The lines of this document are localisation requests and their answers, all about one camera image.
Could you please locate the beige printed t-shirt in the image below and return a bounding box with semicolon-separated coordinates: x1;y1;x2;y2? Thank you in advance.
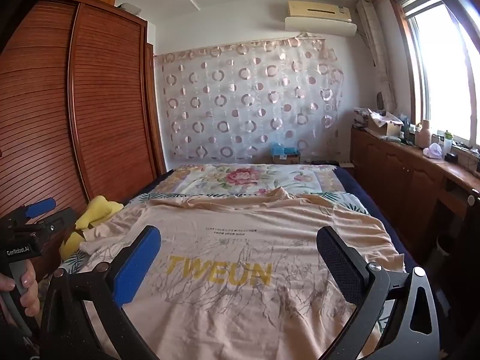
80;187;407;360

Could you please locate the person's left hand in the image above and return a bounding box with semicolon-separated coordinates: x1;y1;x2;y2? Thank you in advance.
0;268;40;317

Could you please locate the leaf-print bed sheet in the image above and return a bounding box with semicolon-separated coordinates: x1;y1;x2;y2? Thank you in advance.
60;190;398;346

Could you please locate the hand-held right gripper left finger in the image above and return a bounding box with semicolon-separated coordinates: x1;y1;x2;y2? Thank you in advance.
39;226;162;360

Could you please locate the pink bottle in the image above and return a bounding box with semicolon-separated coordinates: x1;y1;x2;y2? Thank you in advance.
417;119;433;149

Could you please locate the lavender plastic item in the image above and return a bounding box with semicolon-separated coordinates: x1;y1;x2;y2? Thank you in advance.
423;143;444;160

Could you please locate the long wooden cabinet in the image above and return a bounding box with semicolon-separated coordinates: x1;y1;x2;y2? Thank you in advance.
350;125;480;233

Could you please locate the wooden slatted wardrobe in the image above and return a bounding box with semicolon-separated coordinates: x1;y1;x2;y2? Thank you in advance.
0;0;166;282

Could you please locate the trash bin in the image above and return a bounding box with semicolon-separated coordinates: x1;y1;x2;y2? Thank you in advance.
434;234;457;271

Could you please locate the floral leaf bed cover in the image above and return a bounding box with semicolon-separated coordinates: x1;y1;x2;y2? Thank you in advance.
148;164;426;271

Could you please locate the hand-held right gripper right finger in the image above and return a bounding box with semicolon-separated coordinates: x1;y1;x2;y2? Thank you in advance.
316;226;439;360

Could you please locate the yellow garment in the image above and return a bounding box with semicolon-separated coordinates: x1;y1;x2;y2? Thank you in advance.
60;195;124;261

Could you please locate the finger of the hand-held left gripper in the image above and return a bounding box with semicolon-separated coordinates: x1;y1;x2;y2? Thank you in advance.
35;207;78;235
23;199;57;221

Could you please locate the circle-print sheer curtain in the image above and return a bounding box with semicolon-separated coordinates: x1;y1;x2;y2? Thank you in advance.
155;37;346;163

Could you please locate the window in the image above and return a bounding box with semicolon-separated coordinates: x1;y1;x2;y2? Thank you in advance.
388;0;480;149

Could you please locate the bunched floral window curtain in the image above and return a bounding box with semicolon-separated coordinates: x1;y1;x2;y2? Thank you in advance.
355;0;398;112

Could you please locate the floral blanket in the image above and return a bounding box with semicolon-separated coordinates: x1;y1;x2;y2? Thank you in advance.
152;163;351;200

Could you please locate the stack of patterned boxes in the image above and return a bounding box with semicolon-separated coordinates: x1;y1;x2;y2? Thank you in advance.
354;108;371;129

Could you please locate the open cardboard box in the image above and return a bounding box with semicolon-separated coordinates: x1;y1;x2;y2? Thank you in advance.
367;109;404;138

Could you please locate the white bottle with green cap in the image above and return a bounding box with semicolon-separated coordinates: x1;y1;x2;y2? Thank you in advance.
442;130;455;157

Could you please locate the cardboard box with blue items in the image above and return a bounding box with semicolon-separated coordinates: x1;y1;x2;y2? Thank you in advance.
271;142;302;164

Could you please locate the wall air conditioner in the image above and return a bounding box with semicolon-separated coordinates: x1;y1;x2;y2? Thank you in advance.
284;0;359;37

